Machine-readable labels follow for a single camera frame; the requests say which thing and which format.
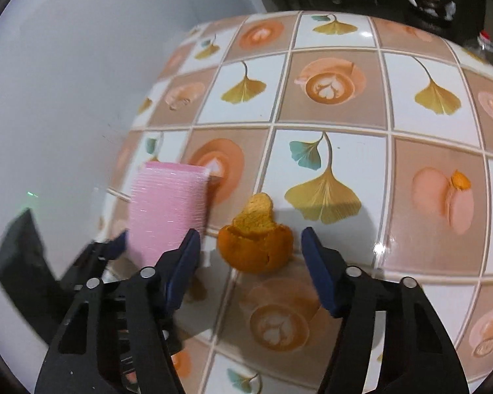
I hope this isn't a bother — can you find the large orange peel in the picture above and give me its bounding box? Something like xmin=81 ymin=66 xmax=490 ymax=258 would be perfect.
xmin=216 ymin=192 xmax=294 ymax=274

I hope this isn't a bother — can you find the small orange peel piece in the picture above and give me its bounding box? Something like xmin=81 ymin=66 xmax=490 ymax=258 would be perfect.
xmin=450 ymin=170 xmax=473 ymax=191

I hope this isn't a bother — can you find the pink hair roller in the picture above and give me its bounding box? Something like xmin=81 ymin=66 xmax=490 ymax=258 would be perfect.
xmin=127 ymin=161 xmax=211 ymax=269

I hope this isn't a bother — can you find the ginkgo print tablecloth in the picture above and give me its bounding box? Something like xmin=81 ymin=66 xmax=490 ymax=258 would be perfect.
xmin=101 ymin=10 xmax=493 ymax=394

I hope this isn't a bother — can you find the cooking oil bottle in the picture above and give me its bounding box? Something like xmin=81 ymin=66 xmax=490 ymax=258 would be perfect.
xmin=462 ymin=31 xmax=493 ymax=64

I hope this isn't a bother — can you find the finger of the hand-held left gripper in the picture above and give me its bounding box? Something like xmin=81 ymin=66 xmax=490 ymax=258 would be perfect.
xmin=59 ymin=230 xmax=129 ymax=292

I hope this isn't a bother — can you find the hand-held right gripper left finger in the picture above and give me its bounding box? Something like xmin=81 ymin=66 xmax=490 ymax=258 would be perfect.
xmin=35 ymin=229 xmax=202 ymax=394

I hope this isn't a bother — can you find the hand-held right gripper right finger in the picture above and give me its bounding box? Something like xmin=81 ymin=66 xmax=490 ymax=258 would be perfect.
xmin=301 ymin=227 xmax=470 ymax=394

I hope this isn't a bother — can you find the dark jar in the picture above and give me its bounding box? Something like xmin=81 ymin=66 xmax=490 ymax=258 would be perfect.
xmin=407 ymin=0 xmax=457 ymax=21

